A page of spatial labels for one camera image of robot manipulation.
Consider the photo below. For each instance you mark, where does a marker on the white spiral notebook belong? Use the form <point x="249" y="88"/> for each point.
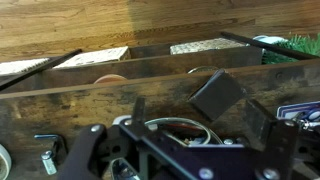
<point x="20" y="66"/>

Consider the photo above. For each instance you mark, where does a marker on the white tape roll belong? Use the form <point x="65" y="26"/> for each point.
<point x="4" y="163"/>

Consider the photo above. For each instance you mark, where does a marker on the round grey object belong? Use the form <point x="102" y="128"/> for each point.
<point x="201" y="69"/>

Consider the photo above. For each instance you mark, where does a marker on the large blue ceramic bowl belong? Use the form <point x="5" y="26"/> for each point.
<point x="181" y="127"/>

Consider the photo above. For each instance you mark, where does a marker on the round pinkish object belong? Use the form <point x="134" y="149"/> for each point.
<point x="110" y="79"/>

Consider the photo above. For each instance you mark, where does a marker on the dark wooden console desk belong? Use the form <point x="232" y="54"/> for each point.
<point x="150" y="65"/>

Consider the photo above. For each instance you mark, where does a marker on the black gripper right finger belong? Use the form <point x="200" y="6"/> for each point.
<point x="281" y="143"/>

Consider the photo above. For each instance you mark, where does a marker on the white printed book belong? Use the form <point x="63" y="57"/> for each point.
<point x="96" y="56"/>

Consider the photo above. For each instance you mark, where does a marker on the silver keys bunch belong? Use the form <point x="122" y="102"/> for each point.
<point x="310" y="121"/>

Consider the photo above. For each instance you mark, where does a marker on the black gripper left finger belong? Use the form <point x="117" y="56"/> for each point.
<point x="85" y="150"/>

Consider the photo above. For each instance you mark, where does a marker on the black leather wallet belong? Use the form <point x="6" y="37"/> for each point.
<point x="216" y="95"/>

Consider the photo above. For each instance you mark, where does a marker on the silver metal hardware piece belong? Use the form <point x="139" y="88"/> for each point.
<point x="49" y="161"/>

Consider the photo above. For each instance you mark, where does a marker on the black metal desk brace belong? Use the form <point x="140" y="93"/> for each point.
<point x="266" y="45"/>
<point x="36" y="68"/>

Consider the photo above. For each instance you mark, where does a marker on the patterned grey book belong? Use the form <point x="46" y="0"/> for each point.
<point x="206" y="45"/>

